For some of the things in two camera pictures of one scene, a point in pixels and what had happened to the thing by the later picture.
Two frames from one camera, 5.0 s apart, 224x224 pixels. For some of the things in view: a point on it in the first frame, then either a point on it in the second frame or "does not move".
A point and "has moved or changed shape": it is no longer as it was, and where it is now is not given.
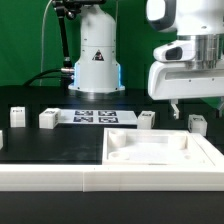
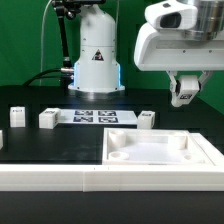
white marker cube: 197,124 has moved or changed shape
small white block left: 18,116 does not move
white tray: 152,147 does not move
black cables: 46,78 does not move
